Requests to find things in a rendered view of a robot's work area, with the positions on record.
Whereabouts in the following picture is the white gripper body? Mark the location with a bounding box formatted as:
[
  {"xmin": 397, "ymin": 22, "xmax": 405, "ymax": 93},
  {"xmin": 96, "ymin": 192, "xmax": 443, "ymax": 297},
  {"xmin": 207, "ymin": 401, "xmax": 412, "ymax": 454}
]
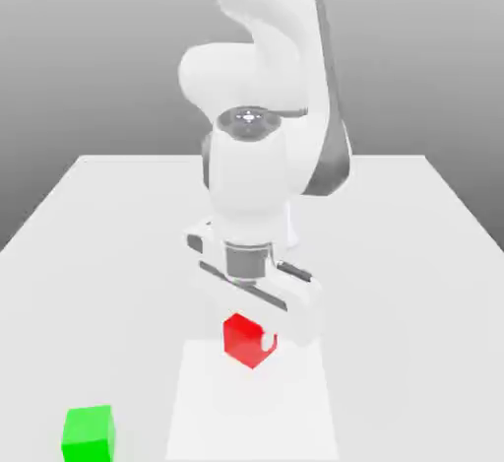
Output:
[{"xmin": 197, "ymin": 259, "xmax": 324, "ymax": 331}]

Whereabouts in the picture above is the small red cube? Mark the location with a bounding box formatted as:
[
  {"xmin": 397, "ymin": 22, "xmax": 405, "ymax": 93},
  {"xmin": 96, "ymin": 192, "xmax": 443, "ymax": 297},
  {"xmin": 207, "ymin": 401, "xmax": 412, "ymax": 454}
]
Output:
[{"xmin": 222, "ymin": 311, "xmax": 280, "ymax": 371}]

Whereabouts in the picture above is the small green cube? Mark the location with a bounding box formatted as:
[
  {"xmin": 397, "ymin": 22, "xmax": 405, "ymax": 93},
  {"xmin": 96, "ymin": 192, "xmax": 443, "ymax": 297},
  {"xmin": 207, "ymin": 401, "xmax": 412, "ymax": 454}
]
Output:
[{"xmin": 60, "ymin": 404, "xmax": 117, "ymax": 462}]

